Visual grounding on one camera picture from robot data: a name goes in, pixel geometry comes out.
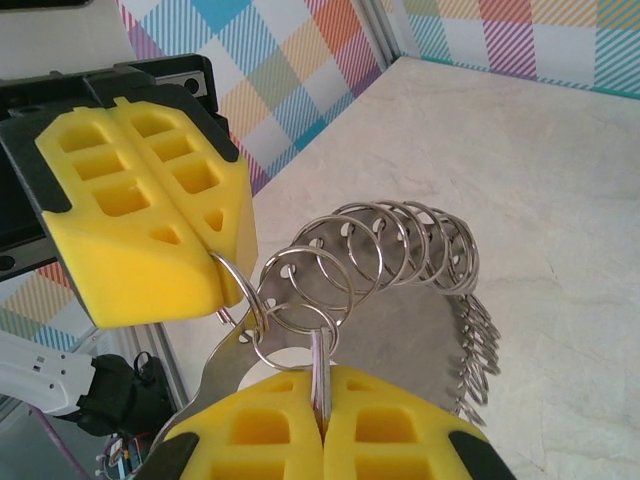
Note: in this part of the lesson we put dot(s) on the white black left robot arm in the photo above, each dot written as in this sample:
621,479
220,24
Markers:
40,370

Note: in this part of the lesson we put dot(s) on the aluminium corner post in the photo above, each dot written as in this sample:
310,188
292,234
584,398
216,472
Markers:
383,30

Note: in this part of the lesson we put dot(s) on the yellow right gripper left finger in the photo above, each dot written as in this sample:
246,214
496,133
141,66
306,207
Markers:
240,440

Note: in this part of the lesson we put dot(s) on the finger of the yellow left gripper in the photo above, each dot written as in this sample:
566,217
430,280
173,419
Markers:
125,260
225,220

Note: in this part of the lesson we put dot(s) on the small circuit board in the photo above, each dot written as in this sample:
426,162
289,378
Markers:
122,457

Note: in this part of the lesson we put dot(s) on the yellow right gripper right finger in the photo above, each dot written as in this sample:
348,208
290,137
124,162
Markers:
400,440

